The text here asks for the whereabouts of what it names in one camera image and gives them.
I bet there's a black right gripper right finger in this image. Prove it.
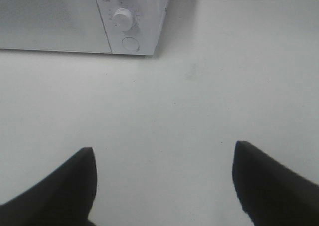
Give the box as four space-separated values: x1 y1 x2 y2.
232 141 319 226

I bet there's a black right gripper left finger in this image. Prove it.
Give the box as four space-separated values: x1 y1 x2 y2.
0 147 98 226

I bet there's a round white door button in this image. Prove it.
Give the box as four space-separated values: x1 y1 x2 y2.
122 37 140 51

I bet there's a white microwave knob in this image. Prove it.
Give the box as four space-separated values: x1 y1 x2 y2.
112 8 134 31

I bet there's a white microwave oven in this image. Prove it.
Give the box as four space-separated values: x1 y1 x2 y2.
0 0 169 56

